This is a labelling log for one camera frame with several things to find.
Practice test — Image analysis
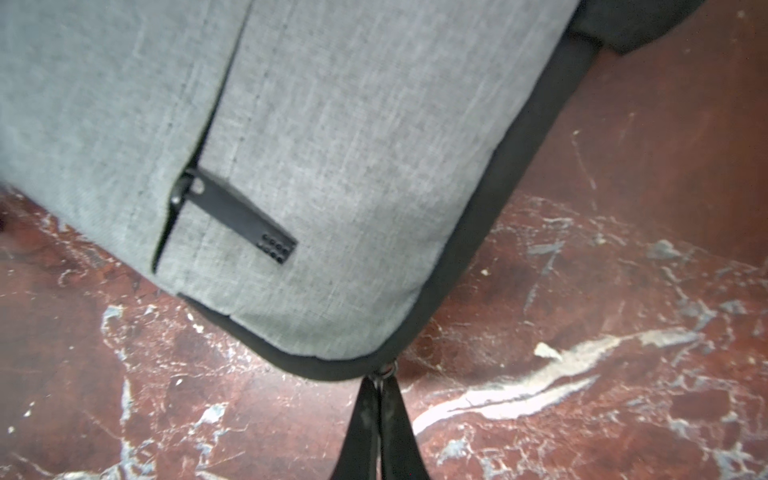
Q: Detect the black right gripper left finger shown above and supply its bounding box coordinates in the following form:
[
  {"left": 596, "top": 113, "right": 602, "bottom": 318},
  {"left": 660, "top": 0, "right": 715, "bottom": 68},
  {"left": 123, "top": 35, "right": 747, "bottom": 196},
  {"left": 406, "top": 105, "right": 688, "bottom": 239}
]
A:
[{"left": 330, "top": 377, "right": 380, "bottom": 480}]

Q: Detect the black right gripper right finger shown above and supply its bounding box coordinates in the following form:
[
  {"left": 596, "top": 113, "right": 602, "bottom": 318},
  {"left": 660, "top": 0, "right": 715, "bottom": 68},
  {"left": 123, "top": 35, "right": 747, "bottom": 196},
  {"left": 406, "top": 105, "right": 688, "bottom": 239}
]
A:
[{"left": 379, "top": 375, "right": 430, "bottom": 480}]

